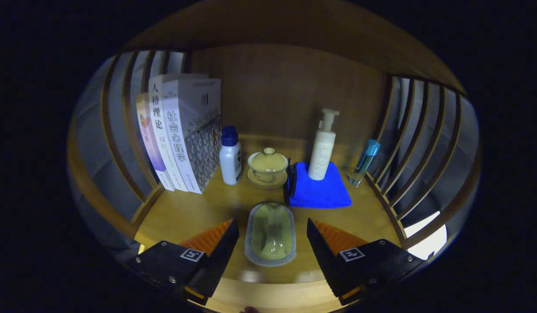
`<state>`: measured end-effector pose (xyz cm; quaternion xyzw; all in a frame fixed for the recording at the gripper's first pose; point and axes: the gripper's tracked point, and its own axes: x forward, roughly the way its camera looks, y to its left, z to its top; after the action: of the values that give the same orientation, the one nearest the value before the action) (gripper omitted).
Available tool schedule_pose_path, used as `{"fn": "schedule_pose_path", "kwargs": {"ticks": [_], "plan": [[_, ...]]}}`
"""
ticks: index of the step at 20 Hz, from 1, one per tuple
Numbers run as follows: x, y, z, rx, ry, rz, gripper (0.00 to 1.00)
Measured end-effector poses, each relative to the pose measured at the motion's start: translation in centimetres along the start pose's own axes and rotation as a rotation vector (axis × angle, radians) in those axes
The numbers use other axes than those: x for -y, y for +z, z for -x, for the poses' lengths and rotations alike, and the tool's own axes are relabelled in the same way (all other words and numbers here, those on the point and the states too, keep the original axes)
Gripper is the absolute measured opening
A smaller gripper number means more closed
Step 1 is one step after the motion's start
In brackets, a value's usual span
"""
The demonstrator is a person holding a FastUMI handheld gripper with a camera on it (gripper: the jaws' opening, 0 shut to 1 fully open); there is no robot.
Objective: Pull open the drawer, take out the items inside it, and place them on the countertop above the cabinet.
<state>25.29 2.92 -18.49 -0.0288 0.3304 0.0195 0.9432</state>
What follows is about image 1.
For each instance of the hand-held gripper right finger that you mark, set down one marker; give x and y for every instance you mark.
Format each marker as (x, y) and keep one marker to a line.
(325, 256)

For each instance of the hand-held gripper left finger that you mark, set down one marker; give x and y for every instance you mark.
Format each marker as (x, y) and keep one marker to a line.
(220, 256)

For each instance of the green soap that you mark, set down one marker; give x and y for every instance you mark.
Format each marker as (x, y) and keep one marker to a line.
(271, 234)

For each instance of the wooden countertop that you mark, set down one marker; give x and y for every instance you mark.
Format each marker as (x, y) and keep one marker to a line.
(198, 213)

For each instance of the wooden cabinet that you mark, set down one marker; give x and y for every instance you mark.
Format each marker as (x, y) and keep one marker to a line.
(294, 87)

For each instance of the blue folded cloth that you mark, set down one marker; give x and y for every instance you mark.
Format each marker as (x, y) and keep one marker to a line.
(325, 193)

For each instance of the white bottle with blue cap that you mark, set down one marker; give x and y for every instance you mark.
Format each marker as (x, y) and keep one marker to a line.
(230, 161)

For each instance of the yellow lidded teacup with saucer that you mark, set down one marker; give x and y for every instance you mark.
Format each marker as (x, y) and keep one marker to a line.
(267, 165)

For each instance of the white pump bottle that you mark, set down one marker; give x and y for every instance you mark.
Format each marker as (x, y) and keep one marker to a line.
(322, 152)

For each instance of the clear bottle with teal cap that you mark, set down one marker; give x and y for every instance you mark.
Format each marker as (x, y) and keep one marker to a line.
(366, 158)

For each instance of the purple spine book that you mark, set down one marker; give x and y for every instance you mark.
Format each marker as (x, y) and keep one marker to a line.
(148, 134)

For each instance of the tall white book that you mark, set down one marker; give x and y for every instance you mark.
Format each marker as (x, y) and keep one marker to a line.
(157, 117)

